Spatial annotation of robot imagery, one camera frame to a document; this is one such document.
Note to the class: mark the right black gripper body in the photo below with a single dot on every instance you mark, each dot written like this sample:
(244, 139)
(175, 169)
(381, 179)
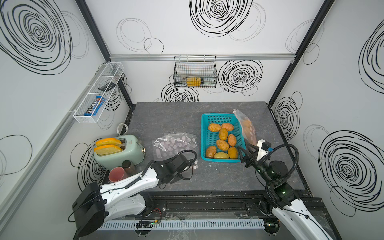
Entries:
(261, 167)

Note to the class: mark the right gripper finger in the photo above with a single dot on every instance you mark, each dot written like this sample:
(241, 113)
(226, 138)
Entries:
(252, 149)
(244, 155)

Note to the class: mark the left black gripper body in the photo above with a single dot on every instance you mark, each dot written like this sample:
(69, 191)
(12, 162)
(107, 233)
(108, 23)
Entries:
(176, 177)

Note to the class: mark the clear zipper bag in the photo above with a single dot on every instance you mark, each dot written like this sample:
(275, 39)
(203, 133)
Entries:
(241, 117)
(171, 144)

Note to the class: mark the potato bagged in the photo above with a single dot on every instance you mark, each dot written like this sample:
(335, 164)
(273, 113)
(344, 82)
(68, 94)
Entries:
(214, 127)
(247, 127)

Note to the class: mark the teal plastic basket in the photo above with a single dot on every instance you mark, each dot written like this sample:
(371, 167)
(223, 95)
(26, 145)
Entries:
(209, 138)

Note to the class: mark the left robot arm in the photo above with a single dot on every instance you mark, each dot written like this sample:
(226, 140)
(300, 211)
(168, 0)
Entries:
(98, 204)

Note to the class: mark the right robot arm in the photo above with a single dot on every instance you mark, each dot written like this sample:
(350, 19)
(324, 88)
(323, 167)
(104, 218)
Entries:
(283, 202)

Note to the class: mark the potato bottom right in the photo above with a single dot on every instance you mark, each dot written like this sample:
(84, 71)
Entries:
(233, 153)

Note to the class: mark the potato right middle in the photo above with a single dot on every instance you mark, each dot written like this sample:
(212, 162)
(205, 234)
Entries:
(232, 140)

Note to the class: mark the green yellowish potato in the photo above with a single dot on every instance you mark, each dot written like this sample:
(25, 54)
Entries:
(221, 156)

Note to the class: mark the potato large middle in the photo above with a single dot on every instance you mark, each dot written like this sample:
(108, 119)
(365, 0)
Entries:
(222, 145)

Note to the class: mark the potato centre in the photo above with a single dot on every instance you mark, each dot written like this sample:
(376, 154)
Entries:
(223, 134)

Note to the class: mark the potato top right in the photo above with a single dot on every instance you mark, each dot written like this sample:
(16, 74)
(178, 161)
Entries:
(228, 126)

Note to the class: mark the potato bottom left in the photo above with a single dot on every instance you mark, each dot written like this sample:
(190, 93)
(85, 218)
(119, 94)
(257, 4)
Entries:
(210, 152)

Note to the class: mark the mint green toaster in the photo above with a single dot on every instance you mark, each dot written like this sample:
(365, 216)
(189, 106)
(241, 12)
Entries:
(133, 151)

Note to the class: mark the red cup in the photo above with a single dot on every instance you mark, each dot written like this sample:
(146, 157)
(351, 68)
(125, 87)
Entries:
(117, 174)

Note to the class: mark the upper toast slice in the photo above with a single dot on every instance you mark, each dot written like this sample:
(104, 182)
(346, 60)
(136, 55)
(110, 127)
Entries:
(108, 141)

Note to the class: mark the toast slice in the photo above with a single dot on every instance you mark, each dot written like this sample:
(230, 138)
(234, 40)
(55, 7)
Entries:
(108, 141)
(107, 150)

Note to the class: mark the lower toast slice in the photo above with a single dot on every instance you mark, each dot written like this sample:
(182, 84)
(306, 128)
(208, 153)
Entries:
(107, 150)

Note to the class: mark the yellow item in basket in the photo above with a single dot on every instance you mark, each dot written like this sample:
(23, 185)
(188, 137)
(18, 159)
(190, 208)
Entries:
(194, 81)

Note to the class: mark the blue candy packet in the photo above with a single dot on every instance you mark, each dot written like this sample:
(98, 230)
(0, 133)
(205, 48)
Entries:
(95, 106)

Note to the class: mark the black remote control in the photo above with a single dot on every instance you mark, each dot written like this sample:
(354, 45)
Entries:
(107, 87)

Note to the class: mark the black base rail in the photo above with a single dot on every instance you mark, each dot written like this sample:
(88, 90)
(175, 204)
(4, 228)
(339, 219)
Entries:
(250, 203)

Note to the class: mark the white slotted cable duct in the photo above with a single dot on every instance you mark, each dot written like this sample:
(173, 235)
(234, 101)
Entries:
(215, 224)

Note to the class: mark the black wire wall basket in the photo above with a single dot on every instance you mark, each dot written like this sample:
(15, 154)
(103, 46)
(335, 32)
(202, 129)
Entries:
(202, 66)

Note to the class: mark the white wire shelf basket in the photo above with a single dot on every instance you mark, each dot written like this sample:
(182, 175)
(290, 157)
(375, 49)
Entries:
(107, 73)

